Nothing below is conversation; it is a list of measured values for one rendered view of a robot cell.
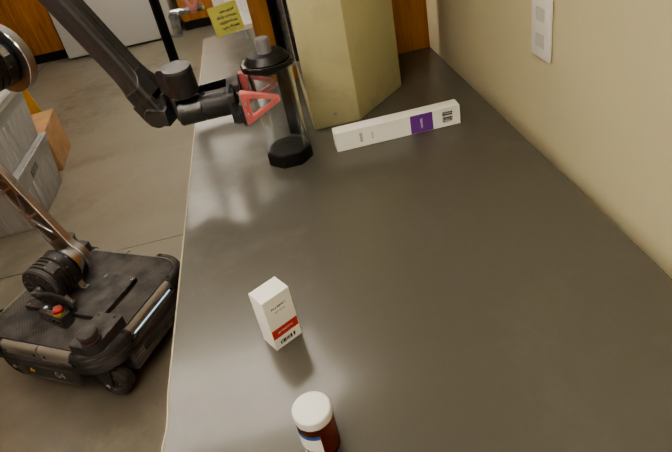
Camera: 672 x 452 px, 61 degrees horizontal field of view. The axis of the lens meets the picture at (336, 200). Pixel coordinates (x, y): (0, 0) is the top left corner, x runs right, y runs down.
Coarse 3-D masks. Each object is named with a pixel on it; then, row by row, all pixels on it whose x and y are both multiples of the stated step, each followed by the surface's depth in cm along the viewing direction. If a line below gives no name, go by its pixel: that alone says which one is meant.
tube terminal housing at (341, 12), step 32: (288, 0) 118; (320, 0) 119; (352, 0) 123; (384, 0) 133; (320, 32) 122; (352, 32) 125; (384, 32) 135; (320, 64) 126; (352, 64) 128; (384, 64) 138; (320, 96) 130; (352, 96) 131; (384, 96) 141; (320, 128) 134
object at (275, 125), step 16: (240, 64) 113; (256, 80) 111; (272, 80) 111; (288, 80) 113; (288, 96) 114; (272, 112) 114; (288, 112) 115; (272, 128) 117; (288, 128) 117; (304, 128) 120; (272, 144) 119; (288, 144) 118; (304, 144) 121
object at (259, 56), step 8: (256, 40) 110; (264, 40) 110; (256, 48) 111; (264, 48) 110; (272, 48) 113; (280, 48) 112; (248, 56) 112; (256, 56) 111; (264, 56) 110; (272, 56) 109; (280, 56) 110; (248, 64) 111; (256, 64) 109; (264, 64) 109; (272, 64) 109
